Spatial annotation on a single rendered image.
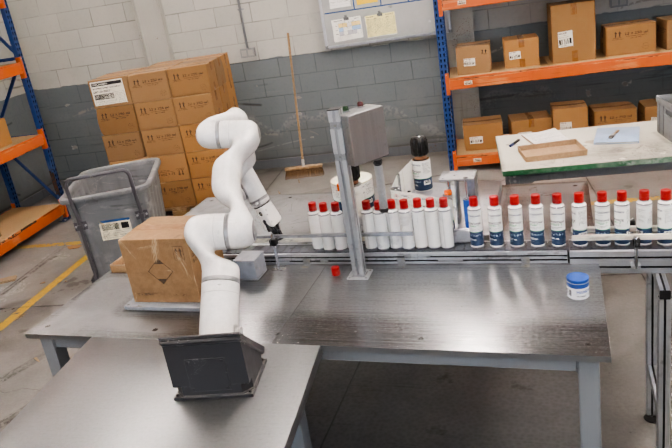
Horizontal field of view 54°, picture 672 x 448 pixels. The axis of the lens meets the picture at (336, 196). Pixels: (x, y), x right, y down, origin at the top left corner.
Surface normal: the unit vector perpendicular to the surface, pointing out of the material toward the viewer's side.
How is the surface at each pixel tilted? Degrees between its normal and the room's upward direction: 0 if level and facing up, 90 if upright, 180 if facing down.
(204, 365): 90
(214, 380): 90
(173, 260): 90
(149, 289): 90
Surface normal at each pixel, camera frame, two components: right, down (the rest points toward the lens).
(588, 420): -0.29, 0.35
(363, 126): 0.60, 0.17
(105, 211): 0.16, 0.35
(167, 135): -0.07, 0.32
